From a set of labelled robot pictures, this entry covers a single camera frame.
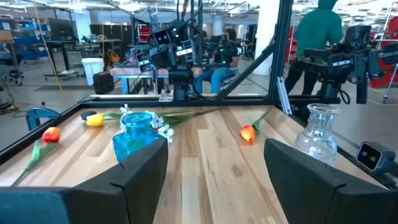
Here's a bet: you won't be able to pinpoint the silver metal bracket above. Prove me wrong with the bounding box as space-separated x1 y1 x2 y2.
275 76 293 116

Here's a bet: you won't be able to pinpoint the orange artificial tulip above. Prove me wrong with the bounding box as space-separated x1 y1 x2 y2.
239 108 272 143
10 126 62 188

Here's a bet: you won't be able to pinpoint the black artificial tulip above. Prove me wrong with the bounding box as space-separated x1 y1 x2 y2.
80 110 98 121

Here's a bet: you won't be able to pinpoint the black aluminium table frame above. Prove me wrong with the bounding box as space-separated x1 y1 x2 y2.
0 0 398 190

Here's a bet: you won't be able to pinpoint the black equipment box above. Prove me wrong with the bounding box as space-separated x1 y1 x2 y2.
92 71 116 95

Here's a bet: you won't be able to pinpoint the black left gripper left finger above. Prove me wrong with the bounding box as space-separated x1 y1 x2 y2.
61 138 169 224

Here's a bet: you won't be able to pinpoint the black desk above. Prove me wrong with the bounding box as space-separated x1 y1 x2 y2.
32 39 80 80

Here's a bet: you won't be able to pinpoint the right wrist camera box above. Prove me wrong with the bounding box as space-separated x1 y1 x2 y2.
153 28 172 47

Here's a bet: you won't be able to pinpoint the red cart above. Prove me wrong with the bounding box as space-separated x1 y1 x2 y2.
369 24 398 90

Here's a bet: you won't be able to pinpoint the white waste bin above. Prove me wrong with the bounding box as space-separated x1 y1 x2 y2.
81 57 105 86

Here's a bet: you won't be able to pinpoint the person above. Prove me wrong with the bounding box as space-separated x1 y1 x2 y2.
195 27 241 95
284 0 345 96

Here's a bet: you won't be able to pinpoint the blue glass vase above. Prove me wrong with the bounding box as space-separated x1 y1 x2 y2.
112 111 169 163

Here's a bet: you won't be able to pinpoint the clear cut-glass vase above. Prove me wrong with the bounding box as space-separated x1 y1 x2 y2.
293 103 341 168

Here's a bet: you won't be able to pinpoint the white artificial flower spray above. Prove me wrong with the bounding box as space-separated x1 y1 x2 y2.
119 104 220 144

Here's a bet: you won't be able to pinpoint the table-level camera box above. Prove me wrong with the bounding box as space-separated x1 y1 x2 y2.
355 141 398 183

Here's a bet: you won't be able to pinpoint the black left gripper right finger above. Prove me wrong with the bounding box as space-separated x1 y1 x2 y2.
263 138 398 224

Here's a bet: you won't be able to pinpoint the wooden table blue legs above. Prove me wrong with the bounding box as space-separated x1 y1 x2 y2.
109 66 203 95

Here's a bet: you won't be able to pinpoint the yellow artificial tulip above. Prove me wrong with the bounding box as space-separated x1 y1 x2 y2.
86 111 125 128

